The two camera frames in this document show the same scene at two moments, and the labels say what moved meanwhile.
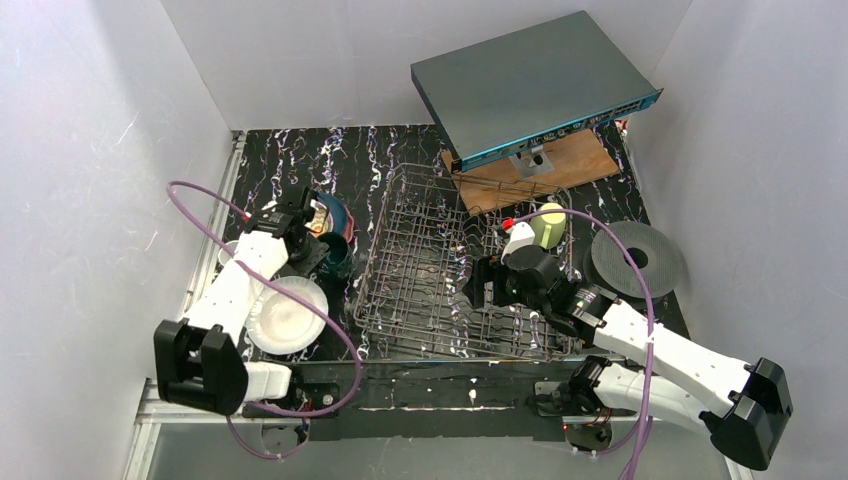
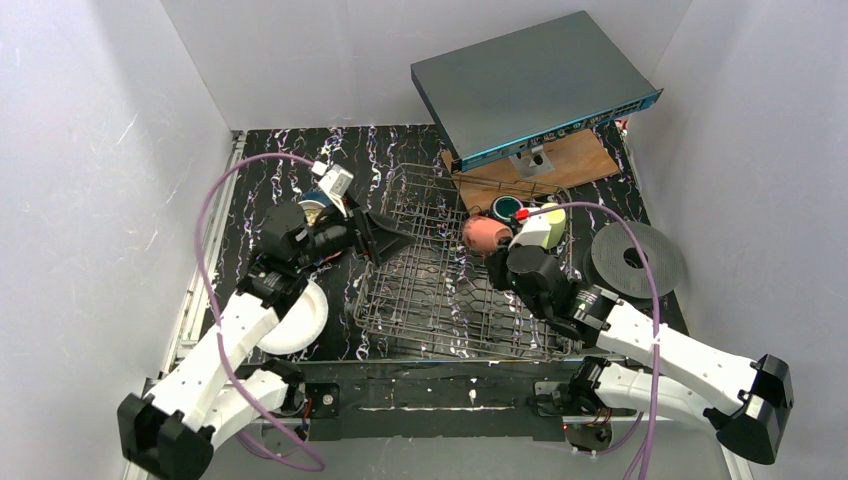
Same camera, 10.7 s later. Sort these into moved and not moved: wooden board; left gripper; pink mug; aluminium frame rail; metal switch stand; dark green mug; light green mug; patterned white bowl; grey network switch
Moved: dark green mug; left gripper; pink mug
Not moved: light green mug; wooden board; patterned white bowl; metal switch stand; grey network switch; aluminium frame rail
